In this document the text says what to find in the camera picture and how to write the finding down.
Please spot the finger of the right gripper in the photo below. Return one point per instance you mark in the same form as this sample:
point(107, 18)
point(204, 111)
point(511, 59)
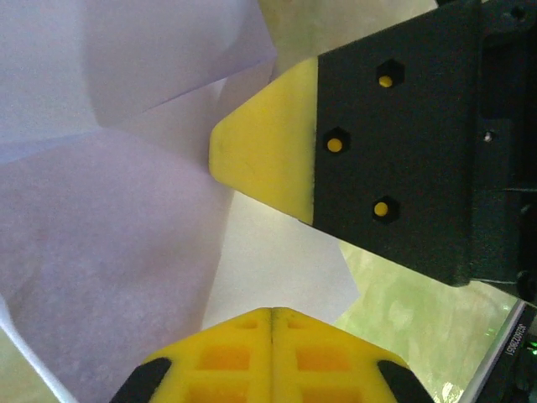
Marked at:
point(377, 168)

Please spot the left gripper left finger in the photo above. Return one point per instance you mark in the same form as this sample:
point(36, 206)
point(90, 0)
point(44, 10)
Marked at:
point(226, 361)

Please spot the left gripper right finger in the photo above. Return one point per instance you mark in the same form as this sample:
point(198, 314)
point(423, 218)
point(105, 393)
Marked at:
point(323, 361)

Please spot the lavender white paper sheet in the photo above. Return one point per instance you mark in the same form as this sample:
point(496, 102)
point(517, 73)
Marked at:
point(105, 210)

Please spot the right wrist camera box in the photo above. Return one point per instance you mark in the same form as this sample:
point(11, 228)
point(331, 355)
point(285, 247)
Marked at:
point(515, 340)

